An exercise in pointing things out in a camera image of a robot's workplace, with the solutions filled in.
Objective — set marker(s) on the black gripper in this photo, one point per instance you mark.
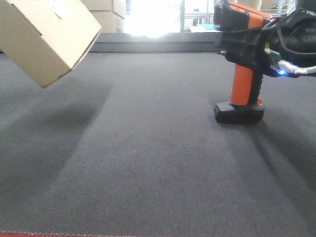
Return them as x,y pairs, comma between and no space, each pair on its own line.
286,46

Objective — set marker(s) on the orange black barcode scanner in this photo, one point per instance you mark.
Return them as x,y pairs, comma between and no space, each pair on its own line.
239,40

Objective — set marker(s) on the small cardboard package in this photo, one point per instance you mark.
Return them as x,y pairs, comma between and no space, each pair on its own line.
44,46

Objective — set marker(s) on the large cardboard box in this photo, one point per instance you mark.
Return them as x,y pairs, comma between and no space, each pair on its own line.
110,14

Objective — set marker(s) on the white barcode label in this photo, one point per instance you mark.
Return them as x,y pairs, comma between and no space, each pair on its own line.
59,8

